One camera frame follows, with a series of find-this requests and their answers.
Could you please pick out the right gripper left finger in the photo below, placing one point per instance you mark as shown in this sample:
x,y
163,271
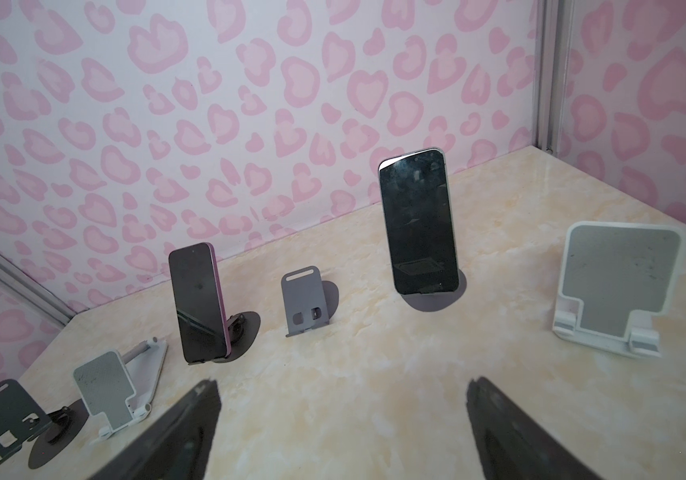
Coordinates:
x,y
177,445

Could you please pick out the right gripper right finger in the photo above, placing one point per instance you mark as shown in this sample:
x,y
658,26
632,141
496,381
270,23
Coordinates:
x,y
510,444

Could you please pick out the phone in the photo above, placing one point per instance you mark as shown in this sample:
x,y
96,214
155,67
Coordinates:
x,y
199,305
416,205

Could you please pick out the grey round stand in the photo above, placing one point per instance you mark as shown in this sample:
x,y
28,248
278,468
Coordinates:
x,y
23,420

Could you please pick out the white folding phone stand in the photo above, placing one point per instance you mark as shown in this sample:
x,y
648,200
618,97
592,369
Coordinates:
x,y
615,278

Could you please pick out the white stand back left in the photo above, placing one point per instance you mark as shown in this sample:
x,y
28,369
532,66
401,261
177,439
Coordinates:
x,y
121,387

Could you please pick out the aluminium frame strut left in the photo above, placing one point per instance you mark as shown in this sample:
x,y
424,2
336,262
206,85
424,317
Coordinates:
x,y
24,288

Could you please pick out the aluminium frame strut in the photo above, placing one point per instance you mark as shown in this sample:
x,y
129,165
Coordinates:
x,y
554,20
24,288

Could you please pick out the aluminium frame strut right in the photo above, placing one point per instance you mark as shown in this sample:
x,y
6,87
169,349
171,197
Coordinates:
x,y
554,20

